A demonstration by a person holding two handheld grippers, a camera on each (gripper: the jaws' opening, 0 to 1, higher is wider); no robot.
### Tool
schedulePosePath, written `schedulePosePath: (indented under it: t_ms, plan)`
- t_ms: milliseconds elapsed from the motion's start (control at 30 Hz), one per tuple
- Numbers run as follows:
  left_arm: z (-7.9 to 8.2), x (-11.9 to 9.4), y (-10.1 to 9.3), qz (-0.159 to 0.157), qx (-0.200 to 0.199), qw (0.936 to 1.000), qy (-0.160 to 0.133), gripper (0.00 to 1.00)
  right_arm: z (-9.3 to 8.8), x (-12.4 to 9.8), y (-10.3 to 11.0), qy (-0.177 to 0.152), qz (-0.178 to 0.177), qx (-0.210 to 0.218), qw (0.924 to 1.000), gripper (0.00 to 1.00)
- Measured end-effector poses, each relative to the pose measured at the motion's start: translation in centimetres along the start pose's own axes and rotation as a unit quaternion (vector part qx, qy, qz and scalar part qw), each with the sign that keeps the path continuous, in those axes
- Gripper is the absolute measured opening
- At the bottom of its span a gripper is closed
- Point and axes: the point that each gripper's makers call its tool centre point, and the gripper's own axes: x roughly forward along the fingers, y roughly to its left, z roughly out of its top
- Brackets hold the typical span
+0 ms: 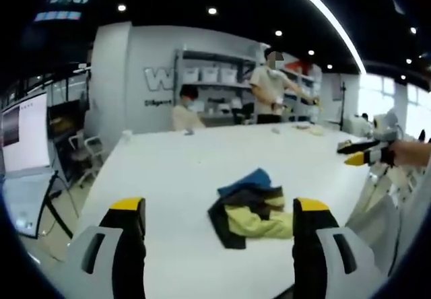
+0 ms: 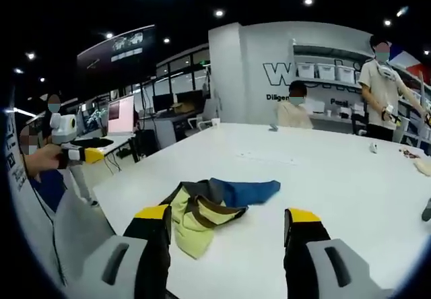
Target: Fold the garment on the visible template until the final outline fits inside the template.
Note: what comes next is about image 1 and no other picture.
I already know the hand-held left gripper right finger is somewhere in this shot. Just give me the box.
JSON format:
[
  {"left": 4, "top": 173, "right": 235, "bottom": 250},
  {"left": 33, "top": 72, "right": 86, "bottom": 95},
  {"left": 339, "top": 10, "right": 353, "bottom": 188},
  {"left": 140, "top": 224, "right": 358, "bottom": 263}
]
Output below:
[{"left": 291, "top": 197, "right": 388, "bottom": 299}]

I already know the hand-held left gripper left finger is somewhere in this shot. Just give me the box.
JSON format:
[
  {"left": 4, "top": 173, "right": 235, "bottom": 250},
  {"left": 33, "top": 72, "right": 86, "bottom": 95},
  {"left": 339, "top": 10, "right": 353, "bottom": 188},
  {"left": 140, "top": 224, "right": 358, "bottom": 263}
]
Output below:
[{"left": 65, "top": 197, "right": 147, "bottom": 299}]

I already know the multicolour patchwork garment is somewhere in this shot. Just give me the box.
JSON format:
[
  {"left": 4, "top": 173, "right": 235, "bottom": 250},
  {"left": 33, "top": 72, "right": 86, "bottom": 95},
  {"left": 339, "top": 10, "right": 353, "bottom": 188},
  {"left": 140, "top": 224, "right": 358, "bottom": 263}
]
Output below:
[{"left": 207, "top": 167, "right": 294, "bottom": 251}]

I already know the black tripod stand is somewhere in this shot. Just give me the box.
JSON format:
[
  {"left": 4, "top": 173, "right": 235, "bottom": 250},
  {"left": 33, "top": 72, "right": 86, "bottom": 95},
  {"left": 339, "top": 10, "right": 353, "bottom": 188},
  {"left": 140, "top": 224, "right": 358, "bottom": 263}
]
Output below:
[{"left": 337, "top": 81, "right": 348, "bottom": 132}]

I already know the pale cloth pile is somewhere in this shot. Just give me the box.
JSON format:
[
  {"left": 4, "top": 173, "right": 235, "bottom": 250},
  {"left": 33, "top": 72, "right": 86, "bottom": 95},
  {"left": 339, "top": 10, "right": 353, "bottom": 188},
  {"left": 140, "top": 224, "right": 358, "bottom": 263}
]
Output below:
[{"left": 295, "top": 123, "right": 325, "bottom": 135}]

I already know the black monitor stand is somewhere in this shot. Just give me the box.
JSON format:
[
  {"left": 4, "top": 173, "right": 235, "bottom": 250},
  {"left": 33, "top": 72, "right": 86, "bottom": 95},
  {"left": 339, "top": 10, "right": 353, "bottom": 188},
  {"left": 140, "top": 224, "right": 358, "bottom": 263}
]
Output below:
[{"left": 36, "top": 170, "right": 74, "bottom": 240}]

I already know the white office chair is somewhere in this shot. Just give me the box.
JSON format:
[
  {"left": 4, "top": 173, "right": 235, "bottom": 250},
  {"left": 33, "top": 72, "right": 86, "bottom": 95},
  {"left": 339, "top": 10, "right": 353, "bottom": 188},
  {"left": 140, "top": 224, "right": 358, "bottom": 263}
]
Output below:
[{"left": 68, "top": 129, "right": 106, "bottom": 189}]

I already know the long ceiling light strip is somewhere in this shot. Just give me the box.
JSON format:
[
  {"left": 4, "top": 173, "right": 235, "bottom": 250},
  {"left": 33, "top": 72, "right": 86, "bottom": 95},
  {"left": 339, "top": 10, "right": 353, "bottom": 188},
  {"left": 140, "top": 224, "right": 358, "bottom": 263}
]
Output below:
[{"left": 279, "top": 0, "right": 368, "bottom": 75}]

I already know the large display screen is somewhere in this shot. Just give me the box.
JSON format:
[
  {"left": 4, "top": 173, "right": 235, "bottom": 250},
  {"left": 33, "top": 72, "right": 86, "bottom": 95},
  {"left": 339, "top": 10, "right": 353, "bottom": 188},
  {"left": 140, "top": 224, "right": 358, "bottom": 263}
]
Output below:
[{"left": 1, "top": 92, "right": 52, "bottom": 175}]

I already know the grey metal shelving unit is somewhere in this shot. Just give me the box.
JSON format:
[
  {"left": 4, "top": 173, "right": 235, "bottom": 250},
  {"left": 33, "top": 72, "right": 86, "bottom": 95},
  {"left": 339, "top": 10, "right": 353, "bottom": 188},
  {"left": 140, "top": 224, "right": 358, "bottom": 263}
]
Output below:
[{"left": 172, "top": 47, "right": 261, "bottom": 129}]

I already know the hanging ceiling screen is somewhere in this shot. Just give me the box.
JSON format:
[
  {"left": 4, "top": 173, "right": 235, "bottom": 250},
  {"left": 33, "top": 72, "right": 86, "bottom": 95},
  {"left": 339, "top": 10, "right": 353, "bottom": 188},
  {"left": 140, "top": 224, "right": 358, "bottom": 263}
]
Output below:
[{"left": 32, "top": 0, "right": 92, "bottom": 23}]

